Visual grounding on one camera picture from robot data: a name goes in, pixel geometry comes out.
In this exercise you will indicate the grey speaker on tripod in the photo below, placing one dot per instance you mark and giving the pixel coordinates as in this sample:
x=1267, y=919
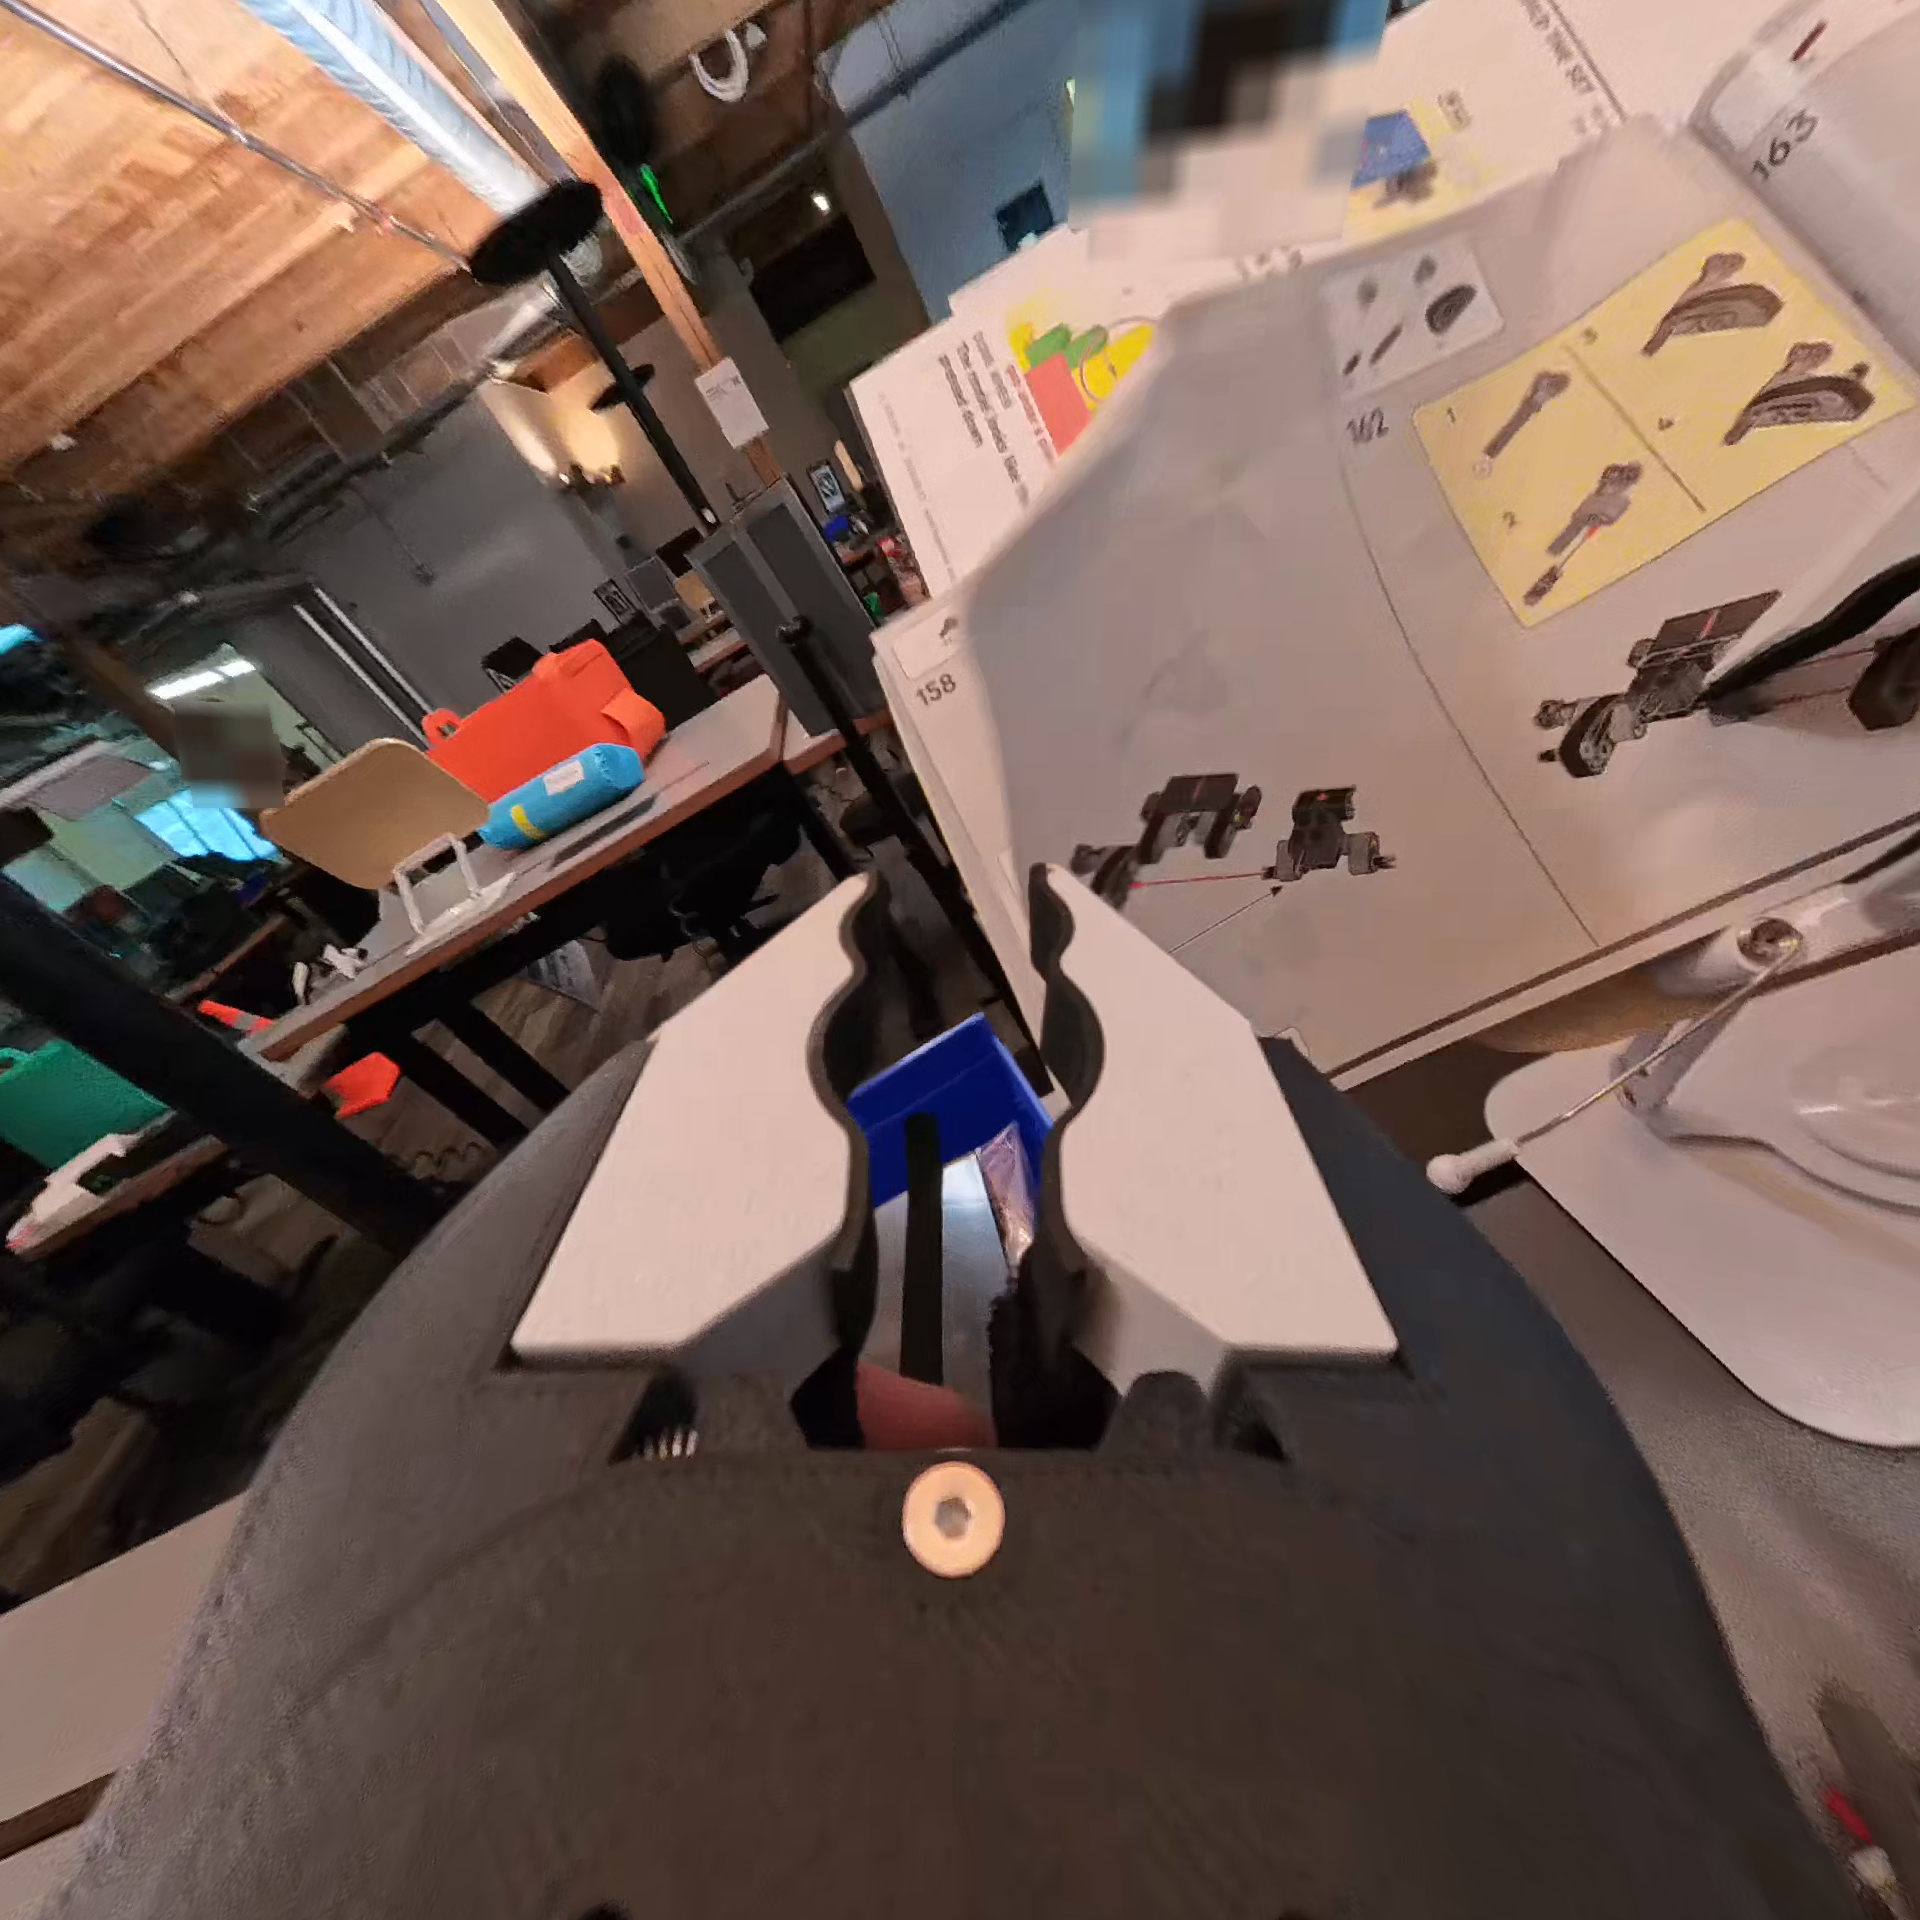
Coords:
x=789, y=599

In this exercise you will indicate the lego instruction booklet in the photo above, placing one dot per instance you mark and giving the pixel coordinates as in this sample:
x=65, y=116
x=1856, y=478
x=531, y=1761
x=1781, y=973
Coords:
x=1273, y=675

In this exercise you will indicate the labelled blue plastic bin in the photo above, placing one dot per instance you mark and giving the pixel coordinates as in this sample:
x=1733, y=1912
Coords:
x=945, y=1071

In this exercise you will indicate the grey table black frame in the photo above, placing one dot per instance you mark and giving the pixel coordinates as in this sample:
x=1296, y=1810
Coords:
x=706, y=780

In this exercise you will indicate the white paper sign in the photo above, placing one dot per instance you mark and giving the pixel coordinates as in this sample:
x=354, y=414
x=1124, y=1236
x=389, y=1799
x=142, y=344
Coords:
x=730, y=403

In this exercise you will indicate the blue cylindrical pouch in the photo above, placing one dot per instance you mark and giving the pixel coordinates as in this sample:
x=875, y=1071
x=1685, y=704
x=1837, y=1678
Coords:
x=563, y=793

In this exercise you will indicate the clear plastic bag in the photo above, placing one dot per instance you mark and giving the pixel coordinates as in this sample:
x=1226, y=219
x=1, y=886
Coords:
x=1005, y=1200

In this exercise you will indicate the printed paper sheet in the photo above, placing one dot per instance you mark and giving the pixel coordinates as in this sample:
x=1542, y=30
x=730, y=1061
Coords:
x=960, y=452

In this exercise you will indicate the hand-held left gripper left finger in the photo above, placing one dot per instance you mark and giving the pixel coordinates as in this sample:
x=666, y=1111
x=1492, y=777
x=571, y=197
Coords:
x=690, y=1185

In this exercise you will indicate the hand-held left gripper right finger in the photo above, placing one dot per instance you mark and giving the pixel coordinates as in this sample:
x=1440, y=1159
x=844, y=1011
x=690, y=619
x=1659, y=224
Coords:
x=1221, y=1185

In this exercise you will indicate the teal plastic container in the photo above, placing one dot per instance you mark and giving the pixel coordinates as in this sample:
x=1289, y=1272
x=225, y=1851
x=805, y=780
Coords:
x=76, y=1100

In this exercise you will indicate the ceiling light strip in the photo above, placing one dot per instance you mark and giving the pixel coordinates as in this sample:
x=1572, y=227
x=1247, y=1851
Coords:
x=389, y=89

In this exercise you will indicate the orange cone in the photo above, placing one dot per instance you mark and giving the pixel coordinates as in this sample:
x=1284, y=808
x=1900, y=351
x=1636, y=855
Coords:
x=237, y=1017
x=362, y=1081

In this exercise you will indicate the black pole with round disc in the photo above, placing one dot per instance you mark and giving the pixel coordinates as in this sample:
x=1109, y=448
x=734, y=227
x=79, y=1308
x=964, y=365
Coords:
x=538, y=233

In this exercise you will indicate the orange bag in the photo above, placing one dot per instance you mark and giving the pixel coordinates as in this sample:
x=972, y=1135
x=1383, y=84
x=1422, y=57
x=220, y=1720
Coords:
x=546, y=718

